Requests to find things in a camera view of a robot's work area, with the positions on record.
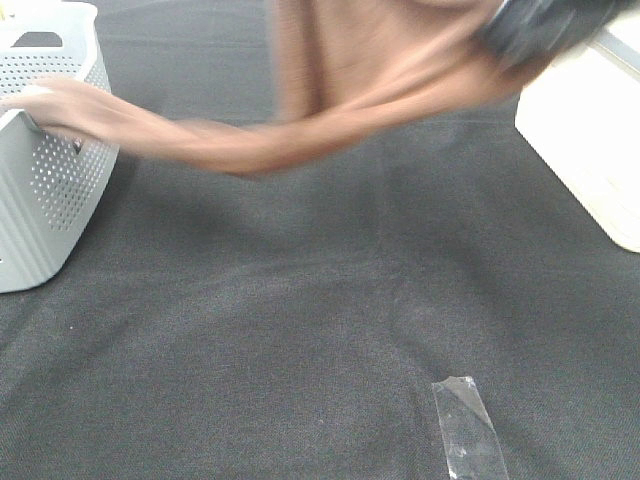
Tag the brown towel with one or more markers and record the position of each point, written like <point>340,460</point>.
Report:
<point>344,71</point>

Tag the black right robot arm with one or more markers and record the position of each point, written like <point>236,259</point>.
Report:
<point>524,30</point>

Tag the black tablecloth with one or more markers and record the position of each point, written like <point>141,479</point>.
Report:
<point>292,325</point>

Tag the clear tape strip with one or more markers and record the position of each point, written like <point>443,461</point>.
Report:
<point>470,442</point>

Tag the grey perforated laundry basket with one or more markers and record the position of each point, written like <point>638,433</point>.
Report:
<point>50,186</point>

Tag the white plastic storage box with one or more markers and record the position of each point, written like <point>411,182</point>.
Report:
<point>581,116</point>

